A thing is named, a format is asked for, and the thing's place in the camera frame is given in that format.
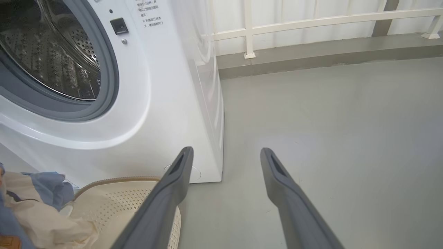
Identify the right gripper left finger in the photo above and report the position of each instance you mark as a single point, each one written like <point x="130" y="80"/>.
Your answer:
<point x="159" y="214"/>

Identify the round white filter cover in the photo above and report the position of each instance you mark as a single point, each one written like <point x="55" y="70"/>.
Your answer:
<point x="196" y="173"/>

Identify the blue cartoon print garment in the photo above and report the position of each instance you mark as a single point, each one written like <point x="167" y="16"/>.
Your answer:
<point x="52" y="190"/>

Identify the grey rubber door gasket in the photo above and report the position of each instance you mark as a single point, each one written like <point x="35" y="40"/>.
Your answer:
<point x="110" y="79"/>

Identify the cream perforated laundry basket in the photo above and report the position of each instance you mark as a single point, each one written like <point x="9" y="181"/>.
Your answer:
<point x="114" y="204"/>

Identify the perforated steel washer drum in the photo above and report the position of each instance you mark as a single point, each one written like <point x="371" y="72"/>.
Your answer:
<point x="45" y="58"/>

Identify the white front-load washing machine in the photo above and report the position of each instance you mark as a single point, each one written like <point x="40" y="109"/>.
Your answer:
<point x="155" y="103"/>

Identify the black door lock latch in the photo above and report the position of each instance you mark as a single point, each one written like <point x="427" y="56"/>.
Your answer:
<point x="119" y="26"/>

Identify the blue and cream clothes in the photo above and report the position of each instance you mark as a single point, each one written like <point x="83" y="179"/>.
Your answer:
<point x="52" y="224"/>

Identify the white metal railing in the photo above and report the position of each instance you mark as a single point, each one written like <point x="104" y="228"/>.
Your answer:
<point x="294" y="23"/>

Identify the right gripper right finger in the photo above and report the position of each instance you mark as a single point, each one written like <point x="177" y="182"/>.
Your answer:
<point x="297" y="221"/>

